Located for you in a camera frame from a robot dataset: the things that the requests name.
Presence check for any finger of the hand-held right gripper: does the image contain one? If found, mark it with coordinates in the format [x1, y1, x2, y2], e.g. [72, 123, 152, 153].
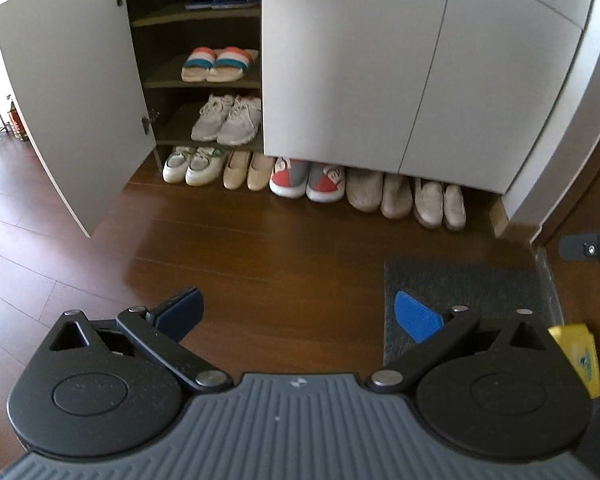
[559, 232, 600, 262]

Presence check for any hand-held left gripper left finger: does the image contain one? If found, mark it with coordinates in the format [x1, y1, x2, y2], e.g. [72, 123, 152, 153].
[50, 287, 231, 393]

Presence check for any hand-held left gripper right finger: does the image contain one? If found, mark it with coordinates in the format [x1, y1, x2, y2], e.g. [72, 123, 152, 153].
[367, 290, 566, 393]

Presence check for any white sneaker green trim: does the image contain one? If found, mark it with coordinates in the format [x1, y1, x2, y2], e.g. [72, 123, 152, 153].
[185, 147, 228, 187]
[162, 146, 197, 184]

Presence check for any cream shoe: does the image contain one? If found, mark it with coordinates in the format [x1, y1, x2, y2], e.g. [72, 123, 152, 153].
[223, 150, 253, 191]
[246, 152, 276, 192]

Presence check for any white mesh sneaker pink lining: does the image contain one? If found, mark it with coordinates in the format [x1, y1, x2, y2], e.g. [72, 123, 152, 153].
[191, 94, 236, 142]
[216, 95, 262, 147]

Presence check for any striped white slide sandal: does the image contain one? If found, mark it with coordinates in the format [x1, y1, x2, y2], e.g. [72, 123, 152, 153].
[181, 46, 217, 82]
[206, 46, 245, 83]

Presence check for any white shoe cabinet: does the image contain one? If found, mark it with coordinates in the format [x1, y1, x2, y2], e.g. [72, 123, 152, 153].
[0, 0, 600, 239]

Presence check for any dark grey door mat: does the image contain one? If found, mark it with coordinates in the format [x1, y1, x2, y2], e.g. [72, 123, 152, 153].
[384, 257, 563, 366]

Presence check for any yellow bag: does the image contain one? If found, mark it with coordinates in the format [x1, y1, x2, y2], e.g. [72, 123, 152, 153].
[547, 324, 600, 400]

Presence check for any beige loafer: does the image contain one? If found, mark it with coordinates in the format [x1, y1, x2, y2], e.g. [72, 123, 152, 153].
[412, 177, 446, 231]
[442, 184, 467, 232]

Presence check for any red grey slip-on shoe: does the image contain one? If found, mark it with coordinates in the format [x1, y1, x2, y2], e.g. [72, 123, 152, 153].
[306, 162, 346, 204]
[269, 156, 311, 199]

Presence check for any red bottle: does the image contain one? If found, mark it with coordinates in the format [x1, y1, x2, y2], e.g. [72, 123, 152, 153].
[7, 102, 31, 142]

